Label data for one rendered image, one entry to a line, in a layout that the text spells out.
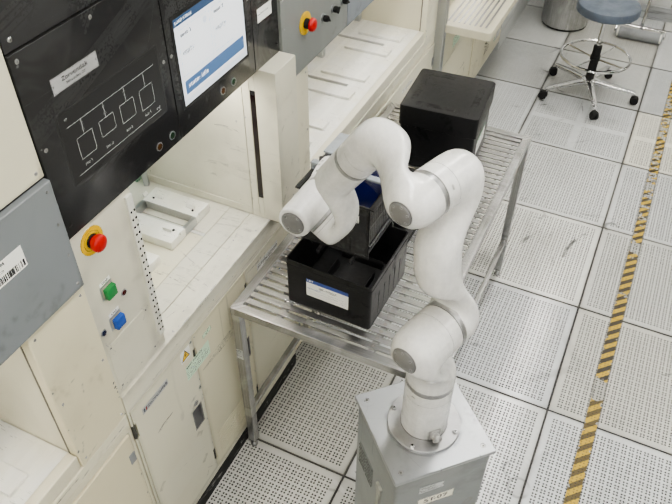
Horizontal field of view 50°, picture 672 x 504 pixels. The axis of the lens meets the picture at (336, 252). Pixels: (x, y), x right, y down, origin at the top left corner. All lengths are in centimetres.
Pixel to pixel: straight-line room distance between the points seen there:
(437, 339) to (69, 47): 93
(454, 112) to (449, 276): 118
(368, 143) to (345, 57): 179
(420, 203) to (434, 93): 140
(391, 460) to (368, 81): 167
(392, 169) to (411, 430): 77
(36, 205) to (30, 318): 23
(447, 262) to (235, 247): 93
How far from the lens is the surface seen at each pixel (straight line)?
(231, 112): 214
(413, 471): 186
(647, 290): 358
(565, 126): 454
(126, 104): 156
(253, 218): 232
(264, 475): 273
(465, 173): 139
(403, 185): 132
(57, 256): 151
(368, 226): 190
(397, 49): 327
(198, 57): 174
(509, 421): 292
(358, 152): 145
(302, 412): 287
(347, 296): 205
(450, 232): 145
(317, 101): 288
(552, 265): 355
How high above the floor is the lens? 237
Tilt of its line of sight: 43 degrees down
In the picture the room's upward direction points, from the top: straight up
